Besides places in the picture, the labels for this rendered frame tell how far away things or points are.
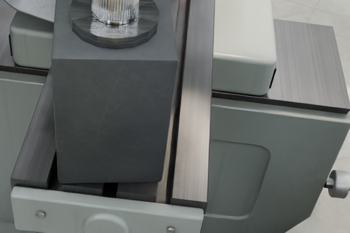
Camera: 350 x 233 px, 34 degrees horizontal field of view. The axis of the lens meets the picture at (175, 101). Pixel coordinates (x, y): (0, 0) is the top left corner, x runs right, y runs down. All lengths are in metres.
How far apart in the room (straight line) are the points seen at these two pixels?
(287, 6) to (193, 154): 2.05
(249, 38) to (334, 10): 1.71
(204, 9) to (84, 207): 0.43
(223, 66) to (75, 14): 0.53
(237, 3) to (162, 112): 0.63
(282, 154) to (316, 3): 1.65
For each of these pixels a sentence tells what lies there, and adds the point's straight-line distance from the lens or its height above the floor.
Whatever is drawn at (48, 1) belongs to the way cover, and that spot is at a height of 0.84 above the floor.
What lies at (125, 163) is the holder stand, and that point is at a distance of 0.65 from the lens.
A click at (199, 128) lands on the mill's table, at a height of 0.90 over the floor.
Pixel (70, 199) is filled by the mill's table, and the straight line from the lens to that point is 0.68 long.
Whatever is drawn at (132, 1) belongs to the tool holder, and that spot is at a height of 1.13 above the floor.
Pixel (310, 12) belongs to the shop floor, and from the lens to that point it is 2.72.
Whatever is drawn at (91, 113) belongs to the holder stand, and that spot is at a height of 1.02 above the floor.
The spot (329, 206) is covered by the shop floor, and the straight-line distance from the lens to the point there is 1.92.
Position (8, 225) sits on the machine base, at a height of 0.20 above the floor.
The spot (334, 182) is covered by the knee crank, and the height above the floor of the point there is 0.50.
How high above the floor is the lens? 1.44
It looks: 43 degrees down
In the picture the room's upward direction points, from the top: 8 degrees clockwise
